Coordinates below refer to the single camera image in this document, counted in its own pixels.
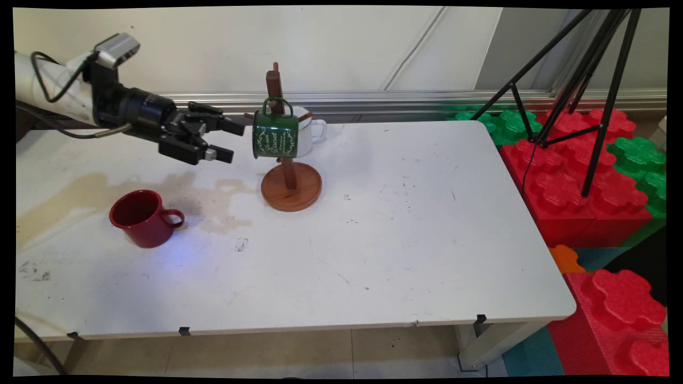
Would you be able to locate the black floor cable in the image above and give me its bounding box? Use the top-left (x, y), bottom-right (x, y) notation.
top-left (15, 317), bottom-right (68, 376)

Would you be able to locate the orange foam piece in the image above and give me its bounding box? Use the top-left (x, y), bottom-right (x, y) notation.
top-left (549, 244), bottom-right (587, 274)

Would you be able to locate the white table leg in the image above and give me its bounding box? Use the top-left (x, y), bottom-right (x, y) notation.
top-left (457, 320), bottom-right (551, 373)

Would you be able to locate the aluminium window rail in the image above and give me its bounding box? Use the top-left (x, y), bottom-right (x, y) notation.
top-left (160, 90), bottom-right (668, 129)

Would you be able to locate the green enamel mug white lettering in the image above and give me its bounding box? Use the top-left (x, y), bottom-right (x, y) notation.
top-left (252, 97), bottom-right (300, 160)

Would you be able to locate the flat green foam block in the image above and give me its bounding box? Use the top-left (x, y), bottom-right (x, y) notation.
top-left (446, 109), bottom-right (543, 146)

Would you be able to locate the red foam block ridged side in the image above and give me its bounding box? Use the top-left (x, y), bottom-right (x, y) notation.
top-left (548, 268), bottom-right (670, 377)

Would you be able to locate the brown wooden mug tree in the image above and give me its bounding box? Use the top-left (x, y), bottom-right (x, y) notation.
top-left (244, 62), bottom-right (323, 213)

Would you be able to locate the white wall cable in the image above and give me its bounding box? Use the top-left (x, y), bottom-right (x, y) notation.
top-left (383, 6), bottom-right (449, 91)

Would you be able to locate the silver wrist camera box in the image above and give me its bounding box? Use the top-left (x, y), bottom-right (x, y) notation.
top-left (93, 33), bottom-right (141, 69)

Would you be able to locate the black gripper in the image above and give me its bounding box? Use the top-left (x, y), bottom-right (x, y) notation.
top-left (85, 53), bottom-right (247, 165)

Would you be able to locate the tall green foam block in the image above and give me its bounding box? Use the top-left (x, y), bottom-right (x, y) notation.
top-left (607, 137), bottom-right (668, 220)

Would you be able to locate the black tripod stand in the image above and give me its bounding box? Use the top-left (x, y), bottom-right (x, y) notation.
top-left (470, 8), bottom-right (644, 198)

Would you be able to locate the red enamel mug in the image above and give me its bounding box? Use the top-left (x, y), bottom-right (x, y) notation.
top-left (109, 189), bottom-right (186, 249)

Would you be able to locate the large red foam block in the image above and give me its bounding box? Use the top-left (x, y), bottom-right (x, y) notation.
top-left (499, 108), bottom-right (655, 249)

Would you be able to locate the teal foam mat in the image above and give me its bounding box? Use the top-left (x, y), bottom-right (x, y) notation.
top-left (502, 326), bottom-right (565, 377)

